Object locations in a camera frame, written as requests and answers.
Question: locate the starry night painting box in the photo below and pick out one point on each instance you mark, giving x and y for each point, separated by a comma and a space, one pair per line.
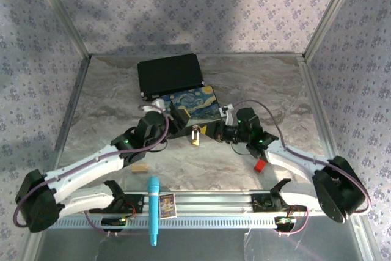
195, 105

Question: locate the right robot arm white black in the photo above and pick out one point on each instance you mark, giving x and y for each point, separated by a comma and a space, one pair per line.
333, 193

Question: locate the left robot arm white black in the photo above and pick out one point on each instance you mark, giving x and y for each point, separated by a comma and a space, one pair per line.
36, 209

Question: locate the black hard case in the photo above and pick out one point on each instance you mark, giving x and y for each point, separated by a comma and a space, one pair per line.
169, 76

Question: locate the red plastic block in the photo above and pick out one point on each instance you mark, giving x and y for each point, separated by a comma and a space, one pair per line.
260, 165

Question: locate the small wooden block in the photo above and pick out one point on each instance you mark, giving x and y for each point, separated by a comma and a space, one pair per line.
140, 168

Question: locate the colourful picture card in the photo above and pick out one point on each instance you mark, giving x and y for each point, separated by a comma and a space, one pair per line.
168, 206

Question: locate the cyan marker pen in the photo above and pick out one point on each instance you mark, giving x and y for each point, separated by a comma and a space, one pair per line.
152, 209

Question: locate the aluminium mounting rail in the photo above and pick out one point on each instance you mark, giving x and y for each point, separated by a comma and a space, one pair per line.
214, 203

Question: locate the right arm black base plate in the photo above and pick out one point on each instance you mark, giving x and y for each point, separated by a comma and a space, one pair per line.
259, 203

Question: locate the aluminium frame crossbar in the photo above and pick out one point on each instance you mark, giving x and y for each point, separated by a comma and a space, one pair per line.
244, 55

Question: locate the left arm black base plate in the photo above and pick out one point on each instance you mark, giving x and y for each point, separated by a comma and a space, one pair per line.
137, 203

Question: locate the aluminium frame side rail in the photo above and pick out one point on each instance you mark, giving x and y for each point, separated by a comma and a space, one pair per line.
317, 105
73, 102

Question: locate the aluminium frame post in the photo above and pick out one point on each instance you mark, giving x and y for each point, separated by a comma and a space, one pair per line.
331, 13

